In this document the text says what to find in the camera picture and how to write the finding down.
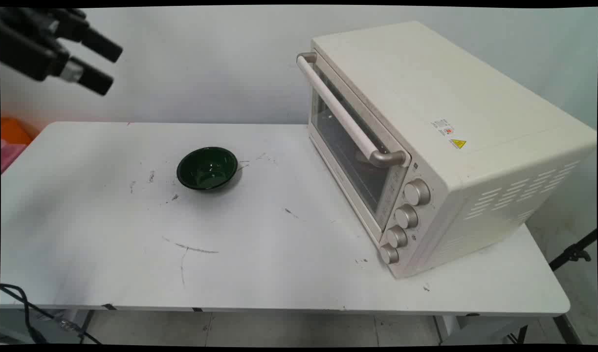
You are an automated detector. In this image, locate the orange box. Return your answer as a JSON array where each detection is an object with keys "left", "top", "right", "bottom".
[{"left": 0, "top": 117, "right": 33, "bottom": 146}]

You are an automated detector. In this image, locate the cream toaster oven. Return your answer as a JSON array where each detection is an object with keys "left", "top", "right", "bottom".
[{"left": 308, "top": 21, "right": 598, "bottom": 279}]

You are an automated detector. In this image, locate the black floor cable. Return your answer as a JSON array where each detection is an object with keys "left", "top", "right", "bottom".
[{"left": 0, "top": 283, "right": 104, "bottom": 345}]

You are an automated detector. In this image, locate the black tripod stand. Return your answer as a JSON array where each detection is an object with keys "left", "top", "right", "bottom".
[{"left": 548, "top": 228, "right": 598, "bottom": 272}]

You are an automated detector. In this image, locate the dark green bowl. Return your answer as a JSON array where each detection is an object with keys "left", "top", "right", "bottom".
[{"left": 176, "top": 147, "right": 239, "bottom": 191}]

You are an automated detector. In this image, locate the pink box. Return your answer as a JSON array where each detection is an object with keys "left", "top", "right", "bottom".
[{"left": 0, "top": 139, "right": 27, "bottom": 174}]

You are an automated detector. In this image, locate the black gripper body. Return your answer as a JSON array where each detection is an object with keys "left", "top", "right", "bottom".
[{"left": 0, "top": 7, "right": 70, "bottom": 82}]

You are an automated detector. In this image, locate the smallest silver oven knob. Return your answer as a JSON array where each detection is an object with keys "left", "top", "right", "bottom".
[{"left": 379, "top": 244, "right": 400, "bottom": 265}]

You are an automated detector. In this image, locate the largest silver oven knob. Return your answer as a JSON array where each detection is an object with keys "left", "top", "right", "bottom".
[{"left": 403, "top": 179, "right": 431, "bottom": 206}]

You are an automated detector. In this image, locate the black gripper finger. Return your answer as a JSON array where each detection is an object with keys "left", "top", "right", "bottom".
[
  {"left": 59, "top": 10, "right": 124, "bottom": 64},
  {"left": 59, "top": 55, "right": 115, "bottom": 96}
]

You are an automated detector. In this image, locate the glass oven door with handle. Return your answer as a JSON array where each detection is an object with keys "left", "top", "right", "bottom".
[{"left": 296, "top": 51, "right": 412, "bottom": 245}]

